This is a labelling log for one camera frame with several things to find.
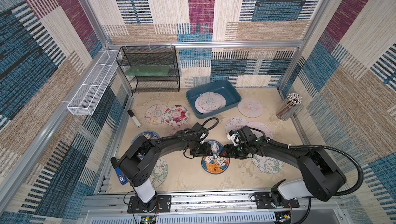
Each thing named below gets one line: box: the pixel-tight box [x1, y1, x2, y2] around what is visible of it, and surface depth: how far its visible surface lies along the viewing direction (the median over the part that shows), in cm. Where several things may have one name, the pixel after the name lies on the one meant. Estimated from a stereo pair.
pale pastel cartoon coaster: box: [145, 103, 168, 125], surface depth 110 cm
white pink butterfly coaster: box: [224, 116, 249, 135], surface depth 104 cm
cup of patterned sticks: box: [276, 92, 303, 121], surface depth 94 cm
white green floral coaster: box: [251, 153, 284, 174], surface depth 86 cm
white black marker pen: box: [127, 109, 142, 128], surface depth 102 cm
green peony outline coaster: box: [149, 157, 169, 189], surface depth 84 cm
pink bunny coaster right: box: [245, 121, 274, 140], surface depth 101 cm
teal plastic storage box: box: [186, 78, 242, 119], surface depth 117 cm
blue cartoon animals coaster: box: [201, 139, 230, 175], surface depth 87 cm
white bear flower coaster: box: [198, 91, 227, 112], surface depth 114 cm
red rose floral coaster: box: [163, 104, 190, 126], surface depth 107 cm
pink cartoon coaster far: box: [237, 98, 264, 119], surface depth 111 cm
